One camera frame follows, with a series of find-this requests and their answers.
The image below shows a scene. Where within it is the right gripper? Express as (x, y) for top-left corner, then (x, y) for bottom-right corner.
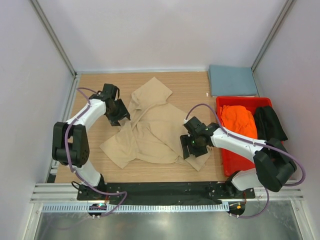
(180, 133), (208, 159)

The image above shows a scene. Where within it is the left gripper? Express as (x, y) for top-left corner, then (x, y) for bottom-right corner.
(106, 99), (130, 126)

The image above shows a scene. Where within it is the beige t shirt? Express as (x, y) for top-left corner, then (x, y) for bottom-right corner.
(100, 77), (211, 171)

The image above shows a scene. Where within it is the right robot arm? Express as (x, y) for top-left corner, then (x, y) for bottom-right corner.
(180, 116), (297, 198)

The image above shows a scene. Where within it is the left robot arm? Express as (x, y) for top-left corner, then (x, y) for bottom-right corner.
(52, 83), (131, 200)

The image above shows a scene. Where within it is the red plastic bin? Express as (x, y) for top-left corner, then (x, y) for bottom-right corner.
(216, 96), (293, 180)

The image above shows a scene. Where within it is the orange t shirt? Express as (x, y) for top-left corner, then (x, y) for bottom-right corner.
(219, 105), (258, 139)

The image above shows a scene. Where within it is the folded blue t shirt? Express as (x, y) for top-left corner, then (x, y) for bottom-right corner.
(208, 65), (258, 97)

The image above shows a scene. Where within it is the black t shirt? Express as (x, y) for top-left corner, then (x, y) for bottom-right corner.
(253, 106), (288, 142)

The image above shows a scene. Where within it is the slotted cable duct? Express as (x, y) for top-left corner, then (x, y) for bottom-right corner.
(41, 202), (229, 214)

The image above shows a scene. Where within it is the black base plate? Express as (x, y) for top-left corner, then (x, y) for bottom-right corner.
(77, 181), (256, 204)

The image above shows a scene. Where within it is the aluminium front rail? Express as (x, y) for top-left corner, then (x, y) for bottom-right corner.
(29, 180), (305, 204)

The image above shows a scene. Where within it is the left aluminium frame post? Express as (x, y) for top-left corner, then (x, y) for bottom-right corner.
(29, 0), (77, 78)

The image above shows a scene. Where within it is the aluminium frame post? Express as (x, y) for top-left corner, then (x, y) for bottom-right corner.
(29, 0), (77, 78)
(251, 0), (297, 73)

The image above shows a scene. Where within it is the right aluminium frame post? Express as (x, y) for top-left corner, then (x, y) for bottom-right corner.
(251, 0), (297, 73)

